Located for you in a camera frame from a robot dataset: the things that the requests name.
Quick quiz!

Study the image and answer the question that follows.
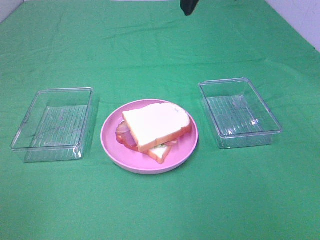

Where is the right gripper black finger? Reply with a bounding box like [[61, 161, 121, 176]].
[[179, 0, 199, 16]]

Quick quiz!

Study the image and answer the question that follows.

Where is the toy bread slice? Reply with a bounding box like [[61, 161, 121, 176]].
[[142, 140, 178, 164], [122, 102, 192, 152]]

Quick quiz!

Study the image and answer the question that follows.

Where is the toy lettuce leaf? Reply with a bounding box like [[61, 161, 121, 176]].
[[156, 143, 167, 148]]

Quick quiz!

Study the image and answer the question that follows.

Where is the thick toy bacon strip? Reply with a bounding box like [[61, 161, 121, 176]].
[[116, 131, 138, 152]]

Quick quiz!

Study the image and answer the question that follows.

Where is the thin toy bacon strip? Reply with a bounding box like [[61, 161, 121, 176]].
[[115, 121, 130, 136]]

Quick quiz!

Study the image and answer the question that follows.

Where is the green tablecloth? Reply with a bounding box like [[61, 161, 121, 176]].
[[0, 0, 320, 240]]

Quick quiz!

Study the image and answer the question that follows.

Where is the right clear plastic tray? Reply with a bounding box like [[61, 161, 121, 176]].
[[198, 77, 282, 149]]

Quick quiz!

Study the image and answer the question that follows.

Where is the clear plastic tray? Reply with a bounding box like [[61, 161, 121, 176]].
[[10, 87, 94, 163], [198, 77, 282, 149]]

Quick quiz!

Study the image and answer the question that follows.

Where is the pink round plate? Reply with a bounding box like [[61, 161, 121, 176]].
[[100, 99, 199, 175]]

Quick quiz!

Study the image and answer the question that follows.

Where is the left clear plastic tray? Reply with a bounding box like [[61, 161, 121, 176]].
[[10, 87, 94, 163]]

